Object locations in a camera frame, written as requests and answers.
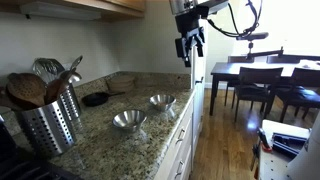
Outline large perforated steel utensil holder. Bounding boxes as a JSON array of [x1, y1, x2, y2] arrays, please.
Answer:
[[14, 99, 78, 158]]

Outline robot cart table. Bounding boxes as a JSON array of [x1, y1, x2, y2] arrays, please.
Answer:
[[258, 119, 313, 180]]

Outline steel ladle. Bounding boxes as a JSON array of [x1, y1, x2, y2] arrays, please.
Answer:
[[66, 70, 83, 84]]

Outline metal drawer handle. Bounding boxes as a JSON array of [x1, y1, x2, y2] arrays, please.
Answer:
[[175, 128, 186, 145], [174, 159, 185, 179]]

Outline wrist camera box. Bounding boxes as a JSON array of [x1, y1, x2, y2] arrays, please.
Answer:
[[194, 0, 230, 18]]

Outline white tall cabinet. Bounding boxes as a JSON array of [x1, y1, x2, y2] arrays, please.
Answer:
[[190, 0, 209, 158]]

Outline wooden upper cabinet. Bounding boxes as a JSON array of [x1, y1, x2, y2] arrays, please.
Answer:
[[0, 0, 147, 19]]

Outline dark wooden dining table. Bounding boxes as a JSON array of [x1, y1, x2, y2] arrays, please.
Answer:
[[209, 59, 320, 117]]

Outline black stereo camera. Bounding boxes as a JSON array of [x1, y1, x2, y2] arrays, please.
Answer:
[[235, 31, 270, 42]]

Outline white paper sheet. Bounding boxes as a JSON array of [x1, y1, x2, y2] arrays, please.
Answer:
[[299, 59, 320, 71]]

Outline silver bowl holding food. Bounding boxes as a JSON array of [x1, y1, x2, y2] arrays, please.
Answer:
[[148, 94, 177, 112]]

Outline stainless gas stove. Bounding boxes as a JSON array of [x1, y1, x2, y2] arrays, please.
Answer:
[[0, 114, 84, 180]]

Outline empty silver bowl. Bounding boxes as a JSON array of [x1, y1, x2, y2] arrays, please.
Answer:
[[112, 109, 148, 133]]

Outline kitchen base cabinet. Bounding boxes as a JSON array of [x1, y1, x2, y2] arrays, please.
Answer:
[[153, 89, 196, 180]]

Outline under-cabinet light fixture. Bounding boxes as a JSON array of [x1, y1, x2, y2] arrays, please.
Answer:
[[19, 1, 103, 22]]

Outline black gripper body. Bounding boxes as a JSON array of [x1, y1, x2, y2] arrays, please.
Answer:
[[174, 12, 206, 44]]

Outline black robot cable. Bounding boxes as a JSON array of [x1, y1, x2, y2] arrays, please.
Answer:
[[204, 0, 264, 39]]

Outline black tool case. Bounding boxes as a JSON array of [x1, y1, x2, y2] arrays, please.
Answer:
[[271, 132, 308, 158]]

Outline black red clamp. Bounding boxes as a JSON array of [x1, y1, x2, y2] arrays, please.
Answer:
[[250, 128, 273, 180]]

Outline small perforated steel utensil holder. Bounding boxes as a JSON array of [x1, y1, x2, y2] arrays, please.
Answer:
[[59, 83, 83, 122]]

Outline dark dining chair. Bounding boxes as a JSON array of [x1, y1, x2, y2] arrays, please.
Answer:
[[223, 55, 256, 107], [275, 67, 320, 124], [266, 54, 301, 64], [232, 66, 284, 123]]

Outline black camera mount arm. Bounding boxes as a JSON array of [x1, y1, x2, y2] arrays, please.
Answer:
[[245, 40, 285, 63]]

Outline black cast iron skillet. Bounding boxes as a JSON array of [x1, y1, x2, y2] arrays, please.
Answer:
[[81, 91, 126, 108]]

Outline metal spoon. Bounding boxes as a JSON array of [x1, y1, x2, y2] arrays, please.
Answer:
[[69, 55, 84, 73]]

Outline wooden slotted spoon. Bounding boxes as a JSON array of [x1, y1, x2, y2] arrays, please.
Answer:
[[5, 72, 48, 109]]

